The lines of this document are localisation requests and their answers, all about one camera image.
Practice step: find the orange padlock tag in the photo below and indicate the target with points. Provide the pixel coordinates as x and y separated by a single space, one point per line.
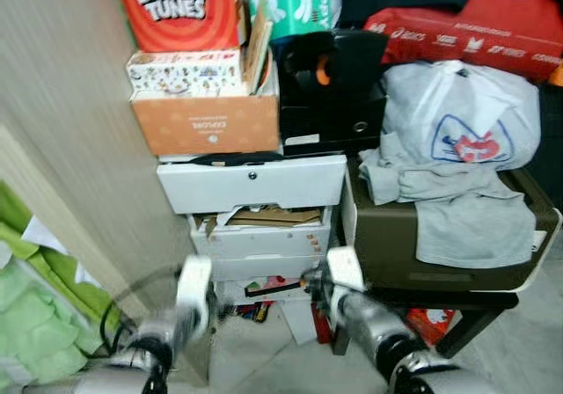
557 76

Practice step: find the red printed bag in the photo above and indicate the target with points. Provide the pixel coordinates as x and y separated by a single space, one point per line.
493 25

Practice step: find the red Looney Tunes box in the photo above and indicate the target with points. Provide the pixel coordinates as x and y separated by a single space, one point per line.
176 7

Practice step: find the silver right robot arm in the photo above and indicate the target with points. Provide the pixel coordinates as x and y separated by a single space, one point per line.
396 341

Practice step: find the wooden wardrobe panel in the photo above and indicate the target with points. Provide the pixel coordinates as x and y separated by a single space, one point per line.
70 104

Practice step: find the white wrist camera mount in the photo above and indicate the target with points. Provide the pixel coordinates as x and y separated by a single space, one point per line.
346 269
195 293

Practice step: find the green diaper package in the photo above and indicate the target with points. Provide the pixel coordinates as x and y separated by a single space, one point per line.
295 3

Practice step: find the dark brown printer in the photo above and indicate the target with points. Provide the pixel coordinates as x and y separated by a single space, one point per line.
387 244

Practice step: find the grey cloth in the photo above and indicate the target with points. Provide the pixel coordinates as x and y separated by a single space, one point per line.
466 218

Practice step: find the small red box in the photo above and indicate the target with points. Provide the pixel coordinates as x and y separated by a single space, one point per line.
431 324

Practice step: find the grey plastic bag with logo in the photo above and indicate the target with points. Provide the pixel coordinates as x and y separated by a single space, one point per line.
457 113

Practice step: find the black table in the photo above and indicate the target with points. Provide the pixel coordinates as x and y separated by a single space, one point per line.
475 310

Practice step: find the white patterned box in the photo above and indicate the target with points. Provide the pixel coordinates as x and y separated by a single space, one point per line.
185 71

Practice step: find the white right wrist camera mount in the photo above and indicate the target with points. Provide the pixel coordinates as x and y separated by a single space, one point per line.
346 269

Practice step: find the white drawer unit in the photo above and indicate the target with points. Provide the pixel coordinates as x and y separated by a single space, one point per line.
255 183

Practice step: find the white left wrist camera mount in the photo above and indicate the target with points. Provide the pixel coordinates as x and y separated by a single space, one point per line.
195 293

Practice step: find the orange cardboard box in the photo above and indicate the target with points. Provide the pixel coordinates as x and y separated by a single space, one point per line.
207 123

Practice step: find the olive green fabric bag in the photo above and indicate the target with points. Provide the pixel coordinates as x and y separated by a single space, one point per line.
62 271

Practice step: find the brown cardboard sheet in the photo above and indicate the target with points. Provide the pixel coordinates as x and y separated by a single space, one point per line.
273 216

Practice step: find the black file box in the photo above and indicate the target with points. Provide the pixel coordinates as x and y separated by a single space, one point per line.
334 95

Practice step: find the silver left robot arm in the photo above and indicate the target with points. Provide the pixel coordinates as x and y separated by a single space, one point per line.
132 359

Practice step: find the beige standing booklets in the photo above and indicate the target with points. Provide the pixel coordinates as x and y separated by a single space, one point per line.
258 55

